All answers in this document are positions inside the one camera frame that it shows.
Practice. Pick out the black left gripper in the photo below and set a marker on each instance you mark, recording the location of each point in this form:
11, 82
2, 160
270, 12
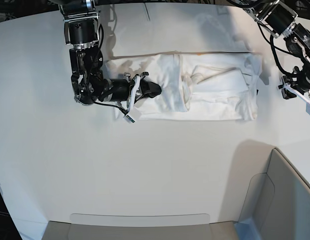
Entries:
301, 82

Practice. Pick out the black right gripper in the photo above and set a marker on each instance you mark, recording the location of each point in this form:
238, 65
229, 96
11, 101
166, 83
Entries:
119, 90

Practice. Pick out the white t-shirt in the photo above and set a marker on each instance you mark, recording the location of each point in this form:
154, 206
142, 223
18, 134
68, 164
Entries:
196, 87

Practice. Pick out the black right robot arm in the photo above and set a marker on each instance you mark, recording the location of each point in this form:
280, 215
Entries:
84, 33

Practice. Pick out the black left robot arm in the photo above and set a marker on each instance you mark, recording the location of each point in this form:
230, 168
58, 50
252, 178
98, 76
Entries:
280, 21

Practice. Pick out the grey box right side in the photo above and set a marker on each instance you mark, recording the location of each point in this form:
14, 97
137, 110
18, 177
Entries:
277, 203

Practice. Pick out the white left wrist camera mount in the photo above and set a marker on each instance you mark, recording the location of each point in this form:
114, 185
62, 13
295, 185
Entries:
300, 95

